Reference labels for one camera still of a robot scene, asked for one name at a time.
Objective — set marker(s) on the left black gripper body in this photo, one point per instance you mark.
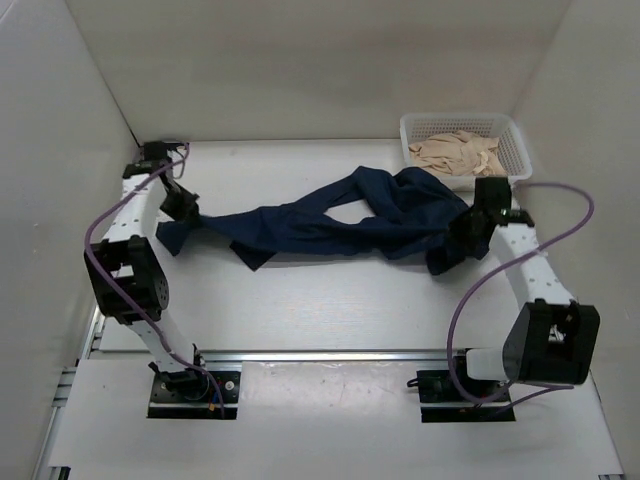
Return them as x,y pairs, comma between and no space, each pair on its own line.
179,204

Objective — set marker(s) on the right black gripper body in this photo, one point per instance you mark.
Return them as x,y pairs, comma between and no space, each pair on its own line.
461,229

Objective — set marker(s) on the dark blue denim trousers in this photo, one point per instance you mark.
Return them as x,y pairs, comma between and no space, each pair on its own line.
369,210

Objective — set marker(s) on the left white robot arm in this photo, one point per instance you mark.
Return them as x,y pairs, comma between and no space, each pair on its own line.
126,276

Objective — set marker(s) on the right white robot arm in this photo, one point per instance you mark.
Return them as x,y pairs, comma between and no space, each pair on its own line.
552,340

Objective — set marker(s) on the beige trousers in basket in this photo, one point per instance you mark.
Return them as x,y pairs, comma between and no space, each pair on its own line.
457,154

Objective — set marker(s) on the white plastic mesh basket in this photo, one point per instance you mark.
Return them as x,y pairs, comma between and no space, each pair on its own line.
512,153

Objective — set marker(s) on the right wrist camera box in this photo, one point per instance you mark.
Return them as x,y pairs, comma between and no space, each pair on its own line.
492,193

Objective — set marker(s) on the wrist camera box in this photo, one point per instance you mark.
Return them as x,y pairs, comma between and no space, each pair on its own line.
492,193
159,150

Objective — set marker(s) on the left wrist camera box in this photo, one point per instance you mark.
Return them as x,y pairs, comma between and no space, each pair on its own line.
159,150

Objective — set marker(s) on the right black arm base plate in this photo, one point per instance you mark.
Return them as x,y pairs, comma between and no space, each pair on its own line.
441,402

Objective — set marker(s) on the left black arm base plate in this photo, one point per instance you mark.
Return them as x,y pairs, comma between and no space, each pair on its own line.
191,396

